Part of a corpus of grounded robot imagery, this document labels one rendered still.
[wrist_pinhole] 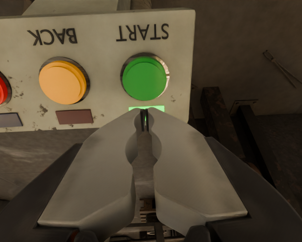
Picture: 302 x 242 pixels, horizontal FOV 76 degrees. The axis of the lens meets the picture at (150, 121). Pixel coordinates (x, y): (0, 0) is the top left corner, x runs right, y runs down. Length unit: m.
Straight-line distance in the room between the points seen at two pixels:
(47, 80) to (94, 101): 0.04
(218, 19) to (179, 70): 0.68
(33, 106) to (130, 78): 0.11
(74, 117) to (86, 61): 0.06
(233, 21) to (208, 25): 0.09
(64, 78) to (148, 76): 0.07
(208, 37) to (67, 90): 0.75
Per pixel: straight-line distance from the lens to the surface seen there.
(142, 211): 2.48
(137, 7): 0.62
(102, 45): 0.18
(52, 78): 0.19
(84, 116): 0.21
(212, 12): 0.84
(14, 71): 0.22
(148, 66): 0.17
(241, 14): 0.89
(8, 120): 0.25
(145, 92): 0.18
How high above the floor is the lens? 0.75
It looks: 39 degrees down
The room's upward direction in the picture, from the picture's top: 177 degrees clockwise
